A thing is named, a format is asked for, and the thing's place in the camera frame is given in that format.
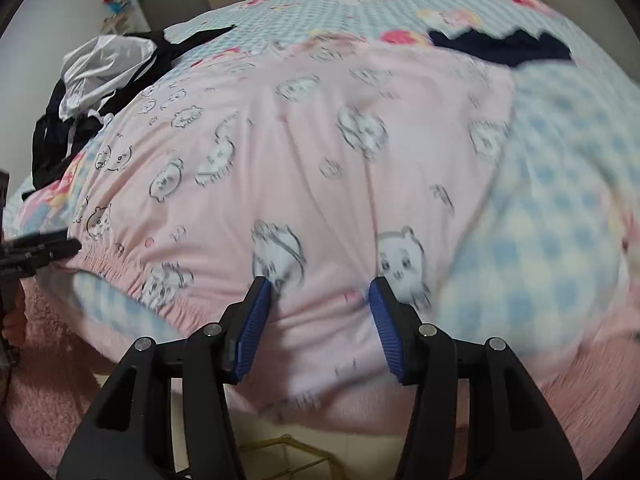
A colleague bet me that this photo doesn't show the gold wire basket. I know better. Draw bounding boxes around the gold wire basket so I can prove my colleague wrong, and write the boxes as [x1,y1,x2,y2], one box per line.
[240,435,333,480]

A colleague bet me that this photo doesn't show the blue checked cartoon blanket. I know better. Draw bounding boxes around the blue checked cartoon blanket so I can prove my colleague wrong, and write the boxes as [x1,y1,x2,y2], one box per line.
[2,0,640,361]

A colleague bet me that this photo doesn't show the small light shelf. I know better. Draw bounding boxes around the small light shelf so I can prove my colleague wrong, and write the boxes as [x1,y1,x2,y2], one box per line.
[102,12,136,36]

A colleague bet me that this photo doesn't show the black and white clothes pile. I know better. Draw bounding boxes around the black and white clothes pile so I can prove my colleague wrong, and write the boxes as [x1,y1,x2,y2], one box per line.
[31,24,238,188]

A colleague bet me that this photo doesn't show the white satin garment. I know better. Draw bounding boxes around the white satin garment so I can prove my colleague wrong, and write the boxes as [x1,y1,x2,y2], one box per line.
[59,36,158,121]

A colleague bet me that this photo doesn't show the pink fluffy bedspread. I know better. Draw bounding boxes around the pink fluffy bedspread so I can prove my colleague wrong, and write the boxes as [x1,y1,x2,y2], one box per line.
[0,270,640,480]

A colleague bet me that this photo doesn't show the pink printed pajama pants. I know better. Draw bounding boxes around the pink printed pajama pants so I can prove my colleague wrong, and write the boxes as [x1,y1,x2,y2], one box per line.
[70,30,521,426]

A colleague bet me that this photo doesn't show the navy garment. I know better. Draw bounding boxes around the navy garment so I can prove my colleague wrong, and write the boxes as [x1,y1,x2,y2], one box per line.
[429,29,573,68]

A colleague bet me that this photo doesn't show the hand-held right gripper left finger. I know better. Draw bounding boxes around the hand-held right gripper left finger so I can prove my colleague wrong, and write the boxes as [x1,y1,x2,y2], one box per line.
[56,276,273,480]

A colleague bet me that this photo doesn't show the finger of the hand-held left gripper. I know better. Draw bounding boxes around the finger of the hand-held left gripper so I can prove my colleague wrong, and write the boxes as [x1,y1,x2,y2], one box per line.
[0,227,83,276]

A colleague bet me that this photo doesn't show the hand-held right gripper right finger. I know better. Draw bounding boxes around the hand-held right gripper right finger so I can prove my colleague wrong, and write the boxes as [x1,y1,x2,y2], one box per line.
[367,276,585,480]

